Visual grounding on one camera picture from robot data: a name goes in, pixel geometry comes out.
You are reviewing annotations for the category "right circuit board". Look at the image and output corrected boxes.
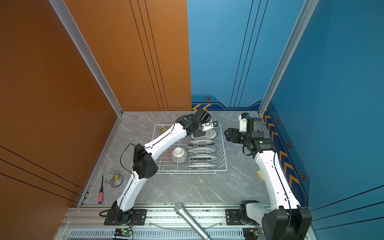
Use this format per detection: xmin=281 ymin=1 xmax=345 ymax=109
xmin=243 ymin=228 xmax=262 ymax=240

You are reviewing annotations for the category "wooden block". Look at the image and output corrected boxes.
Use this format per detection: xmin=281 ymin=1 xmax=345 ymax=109
xmin=256 ymin=170 xmax=265 ymax=181

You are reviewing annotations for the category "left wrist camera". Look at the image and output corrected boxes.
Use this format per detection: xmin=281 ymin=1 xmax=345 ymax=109
xmin=202 ymin=121 xmax=219 ymax=132

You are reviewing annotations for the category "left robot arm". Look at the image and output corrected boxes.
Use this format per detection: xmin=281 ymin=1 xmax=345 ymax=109
xmin=106 ymin=109 xmax=219 ymax=225

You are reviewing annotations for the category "teal rimmed white plate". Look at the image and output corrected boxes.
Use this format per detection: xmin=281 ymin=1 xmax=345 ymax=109
xmin=191 ymin=129 xmax=218 ymax=140

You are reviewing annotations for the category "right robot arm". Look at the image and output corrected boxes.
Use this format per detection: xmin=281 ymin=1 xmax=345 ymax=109
xmin=225 ymin=128 xmax=312 ymax=240

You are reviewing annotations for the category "pink plastic cup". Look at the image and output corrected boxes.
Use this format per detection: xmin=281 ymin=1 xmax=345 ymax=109
xmin=158 ymin=149 xmax=173 ymax=161

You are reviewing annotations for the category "aluminium front rail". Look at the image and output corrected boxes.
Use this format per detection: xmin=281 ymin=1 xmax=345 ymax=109
xmin=53 ymin=205 xmax=319 ymax=240

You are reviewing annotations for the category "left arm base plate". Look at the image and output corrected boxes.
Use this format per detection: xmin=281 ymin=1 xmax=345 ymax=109
xmin=104 ymin=209 xmax=147 ymax=226

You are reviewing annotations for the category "left circuit board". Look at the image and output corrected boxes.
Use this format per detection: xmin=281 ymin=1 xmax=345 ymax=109
xmin=113 ymin=228 xmax=134 ymax=240

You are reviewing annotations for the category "circuit board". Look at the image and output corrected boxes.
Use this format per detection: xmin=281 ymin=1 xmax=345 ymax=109
xmin=113 ymin=228 xmax=134 ymax=240
xmin=243 ymin=228 xmax=262 ymax=240

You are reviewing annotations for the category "white wire dish rack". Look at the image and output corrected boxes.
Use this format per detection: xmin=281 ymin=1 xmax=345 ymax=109
xmin=155 ymin=125 xmax=228 ymax=174

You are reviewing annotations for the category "red handled screwdriver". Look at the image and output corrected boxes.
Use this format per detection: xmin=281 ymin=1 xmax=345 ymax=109
xmin=98 ymin=176 xmax=104 ymax=204

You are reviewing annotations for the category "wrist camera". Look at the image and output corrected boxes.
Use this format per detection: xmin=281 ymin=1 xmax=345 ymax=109
xmin=202 ymin=121 xmax=219 ymax=132
xmin=239 ymin=113 xmax=264 ymax=133

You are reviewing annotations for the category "yellow plastic cup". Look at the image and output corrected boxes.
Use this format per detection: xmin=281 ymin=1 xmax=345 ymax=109
xmin=160 ymin=127 xmax=169 ymax=135

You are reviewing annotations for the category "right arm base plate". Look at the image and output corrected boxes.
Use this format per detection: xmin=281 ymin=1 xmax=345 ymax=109
xmin=225 ymin=209 xmax=248 ymax=226

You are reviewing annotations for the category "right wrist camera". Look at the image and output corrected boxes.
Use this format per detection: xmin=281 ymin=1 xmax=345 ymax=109
xmin=239 ymin=113 xmax=264 ymax=133

